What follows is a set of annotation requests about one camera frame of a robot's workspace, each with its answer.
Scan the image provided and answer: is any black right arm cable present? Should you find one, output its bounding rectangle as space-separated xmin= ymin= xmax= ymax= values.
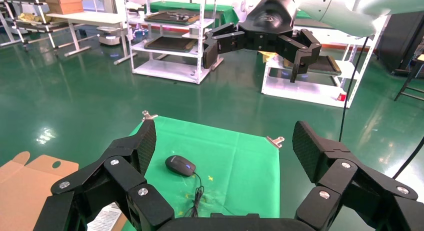
xmin=338 ymin=36 xmax=370 ymax=143

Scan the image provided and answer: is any green covered table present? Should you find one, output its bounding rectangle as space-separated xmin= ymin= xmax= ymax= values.
xmin=145 ymin=0 xmax=240 ymax=26

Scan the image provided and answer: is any white metal shelf rack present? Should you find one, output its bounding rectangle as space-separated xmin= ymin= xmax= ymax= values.
xmin=124 ymin=0 xmax=225 ymax=85
xmin=260 ymin=15 xmax=390 ymax=109

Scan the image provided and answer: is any white printed paper leaflet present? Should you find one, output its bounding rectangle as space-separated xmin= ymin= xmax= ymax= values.
xmin=86 ymin=202 xmax=123 ymax=231

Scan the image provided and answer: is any silver metal binder clip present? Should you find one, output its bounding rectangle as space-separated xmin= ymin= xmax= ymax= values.
xmin=265 ymin=136 xmax=286 ymax=149
xmin=141 ymin=110 xmax=159 ymax=122

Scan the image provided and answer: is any green table cloth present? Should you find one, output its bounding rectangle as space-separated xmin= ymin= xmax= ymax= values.
xmin=122 ymin=116 xmax=281 ymax=231

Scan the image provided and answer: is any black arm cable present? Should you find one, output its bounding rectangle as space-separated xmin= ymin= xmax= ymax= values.
xmin=392 ymin=144 xmax=424 ymax=180
xmin=338 ymin=36 xmax=370 ymax=143

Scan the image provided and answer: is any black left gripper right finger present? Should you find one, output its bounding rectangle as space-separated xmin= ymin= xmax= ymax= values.
xmin=292 ymin=120 xmax=424 ymax=231

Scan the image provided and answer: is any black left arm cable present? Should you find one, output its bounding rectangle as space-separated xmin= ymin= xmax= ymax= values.
xmin=392 ymin=144 xmax=424 ymax=180

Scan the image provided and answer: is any white machine base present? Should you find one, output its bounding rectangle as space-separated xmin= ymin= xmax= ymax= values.
xmin=96 ymin=25 xmax=122 ymax=47

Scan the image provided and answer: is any closed brown cardboard carton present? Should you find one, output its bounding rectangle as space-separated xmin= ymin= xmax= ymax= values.
xmin=43 ymin=0 xmax=85 ymax=15

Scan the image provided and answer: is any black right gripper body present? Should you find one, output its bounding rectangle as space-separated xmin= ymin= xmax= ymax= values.
xmin=238 ymin=0 xmax=298 ymax=54

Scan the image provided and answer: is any yellow object on shelf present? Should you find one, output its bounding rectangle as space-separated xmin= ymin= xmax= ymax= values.
xmin=260 ymin=51 xmax=286 ymax=63

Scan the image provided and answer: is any black metal frame stand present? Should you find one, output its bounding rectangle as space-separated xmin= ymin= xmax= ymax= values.
xmin=393 ymin=53 xmax=424 ymax=102

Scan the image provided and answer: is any black wired computer mouse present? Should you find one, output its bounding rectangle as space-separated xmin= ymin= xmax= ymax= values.
xmin=164 ymin=154 xmax=206 ymax=219

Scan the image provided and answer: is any metal frame storage rack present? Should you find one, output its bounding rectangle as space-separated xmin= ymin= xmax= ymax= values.
xmin=0 ymin=0 xmax=98 ymax=52

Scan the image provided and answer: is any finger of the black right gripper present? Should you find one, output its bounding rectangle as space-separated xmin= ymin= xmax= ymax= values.
xmin=278 ymin=28 xmax=323 ymax=84
xmin=202 ymin=23 xmax=248 ymax=70

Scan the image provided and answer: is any dark cabinet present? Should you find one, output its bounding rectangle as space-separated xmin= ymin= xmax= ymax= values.
xmin=377 ymin=10 xmax=424 ymax=79

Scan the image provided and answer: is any white work table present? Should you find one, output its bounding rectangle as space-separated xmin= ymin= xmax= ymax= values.
xmin=45 ymin=12 xmax=137 ymax=65

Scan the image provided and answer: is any open brown cardboard box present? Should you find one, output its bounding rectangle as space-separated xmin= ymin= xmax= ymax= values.
xmin=0 ymin=151 xmax=129 ymax=231

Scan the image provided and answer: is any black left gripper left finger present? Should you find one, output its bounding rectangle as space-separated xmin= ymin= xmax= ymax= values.
xmin=33 ymin=118 xmax=175 ymax=231

